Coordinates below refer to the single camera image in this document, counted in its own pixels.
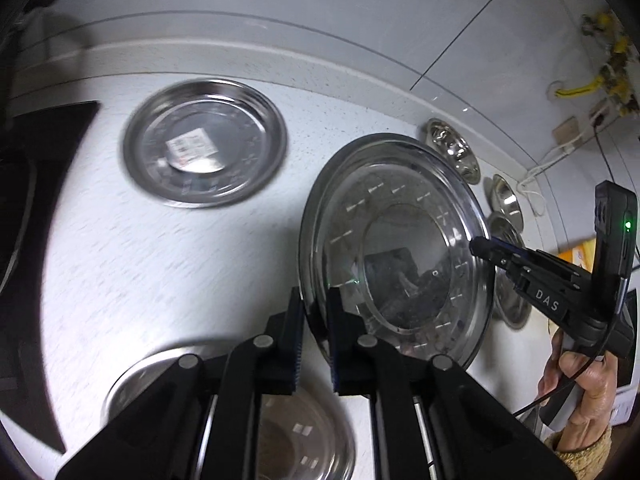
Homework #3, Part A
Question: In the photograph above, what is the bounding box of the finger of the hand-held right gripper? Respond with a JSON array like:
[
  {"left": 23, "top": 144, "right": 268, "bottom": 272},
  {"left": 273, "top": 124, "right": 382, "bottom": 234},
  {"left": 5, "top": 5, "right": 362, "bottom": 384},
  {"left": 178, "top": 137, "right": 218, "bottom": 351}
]
[
  {"left": 492, "top": 240, "right": 588, "bottom": 281},
  {"left": 470, "top": 237, "right": 526, "bottom": 281}
]

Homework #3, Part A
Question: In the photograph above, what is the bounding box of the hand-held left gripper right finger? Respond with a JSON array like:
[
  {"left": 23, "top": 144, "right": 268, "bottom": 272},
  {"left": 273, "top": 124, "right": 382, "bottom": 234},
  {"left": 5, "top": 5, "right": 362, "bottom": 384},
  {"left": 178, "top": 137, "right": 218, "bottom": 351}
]
[{"left": 326, "top": 287, "right": 576, "bottom": 480}]

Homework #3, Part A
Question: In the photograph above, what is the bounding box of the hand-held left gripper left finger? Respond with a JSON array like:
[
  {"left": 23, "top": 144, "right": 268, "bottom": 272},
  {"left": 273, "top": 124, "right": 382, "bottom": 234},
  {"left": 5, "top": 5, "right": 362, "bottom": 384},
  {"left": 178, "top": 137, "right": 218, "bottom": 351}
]
[{"left": 56, "top": 285, "right": 306, "bottom": 480}]

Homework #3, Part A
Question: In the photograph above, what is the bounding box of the medium steel bowl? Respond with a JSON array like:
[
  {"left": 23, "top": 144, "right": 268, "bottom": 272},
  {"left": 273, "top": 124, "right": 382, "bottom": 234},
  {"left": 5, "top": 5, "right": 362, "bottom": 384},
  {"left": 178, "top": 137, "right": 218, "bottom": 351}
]
[{"left": 487, "top": 212, "right": 534, "bottom": 330}]

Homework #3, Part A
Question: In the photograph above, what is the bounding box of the small steel bowl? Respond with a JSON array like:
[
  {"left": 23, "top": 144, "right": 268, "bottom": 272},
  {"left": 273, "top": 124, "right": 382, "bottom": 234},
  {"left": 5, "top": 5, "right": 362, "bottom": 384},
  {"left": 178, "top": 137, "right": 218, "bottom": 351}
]
[
  {"left": 425, "top": 118, "right": 482, "bottom": 184},
  {"left": 491, "top": 174, "right": 524, "bottom": 226}
]

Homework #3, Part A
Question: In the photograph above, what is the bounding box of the large steel plate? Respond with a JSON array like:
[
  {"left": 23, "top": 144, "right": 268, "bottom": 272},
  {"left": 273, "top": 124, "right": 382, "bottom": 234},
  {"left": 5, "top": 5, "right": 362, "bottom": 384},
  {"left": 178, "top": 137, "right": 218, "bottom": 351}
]
[{"left": 298, "top": 132, "right": 497, "bottom": 375}]

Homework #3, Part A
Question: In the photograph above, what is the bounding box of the large steel bowl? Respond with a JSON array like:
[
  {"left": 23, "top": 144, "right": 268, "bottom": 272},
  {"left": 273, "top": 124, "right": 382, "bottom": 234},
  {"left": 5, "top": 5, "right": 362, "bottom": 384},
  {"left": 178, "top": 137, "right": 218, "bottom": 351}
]
[{"left": 101, "top": 345, "right": 357, "bottom": 480}]

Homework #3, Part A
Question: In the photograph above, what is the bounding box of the steel plate with label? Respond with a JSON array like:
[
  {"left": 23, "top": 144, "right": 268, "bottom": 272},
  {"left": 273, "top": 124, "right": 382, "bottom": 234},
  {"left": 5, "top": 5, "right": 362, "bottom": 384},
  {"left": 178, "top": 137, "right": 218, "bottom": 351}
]
[{"left": 122, "top": 78, "right": 289, "bottom": 209}]

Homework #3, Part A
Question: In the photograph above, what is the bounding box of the person's right forearm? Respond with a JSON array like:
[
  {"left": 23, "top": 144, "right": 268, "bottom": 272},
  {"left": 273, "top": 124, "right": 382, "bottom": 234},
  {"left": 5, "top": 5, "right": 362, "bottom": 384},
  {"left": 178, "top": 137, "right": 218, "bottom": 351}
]
[{"left": 545, "top": 427, "right": 616, "bottom": 476}]

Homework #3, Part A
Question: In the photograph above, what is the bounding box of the person's right hand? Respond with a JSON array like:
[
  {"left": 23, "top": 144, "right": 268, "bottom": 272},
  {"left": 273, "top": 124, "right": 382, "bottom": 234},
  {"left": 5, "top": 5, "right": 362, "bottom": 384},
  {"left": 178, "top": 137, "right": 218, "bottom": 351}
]
[{"left": 537, "top": 332, "right": 621, "bottom": 453}]

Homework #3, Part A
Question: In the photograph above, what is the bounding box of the yellow gas pipe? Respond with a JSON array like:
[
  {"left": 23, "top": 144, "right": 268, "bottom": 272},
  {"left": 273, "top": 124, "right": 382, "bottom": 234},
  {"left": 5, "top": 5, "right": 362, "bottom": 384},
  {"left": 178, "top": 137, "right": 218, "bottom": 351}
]
[{"left": 555, "top": 10, "right": 636, "bottom": 116}]

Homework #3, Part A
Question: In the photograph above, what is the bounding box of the black wall cable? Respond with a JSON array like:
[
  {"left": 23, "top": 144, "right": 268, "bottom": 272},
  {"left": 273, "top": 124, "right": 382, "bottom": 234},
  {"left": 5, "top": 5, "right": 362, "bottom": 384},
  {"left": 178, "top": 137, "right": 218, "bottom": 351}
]
[{"left": 593, "top": 125, "right": 615, "bottom": 182}]

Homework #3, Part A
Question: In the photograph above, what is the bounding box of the white power cable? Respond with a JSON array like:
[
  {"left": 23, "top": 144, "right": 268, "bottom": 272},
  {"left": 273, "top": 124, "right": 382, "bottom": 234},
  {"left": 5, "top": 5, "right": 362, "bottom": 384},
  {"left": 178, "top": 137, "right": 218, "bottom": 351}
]
[{"left": 517, "top": 140, "right": 576, "bottom": 217}]

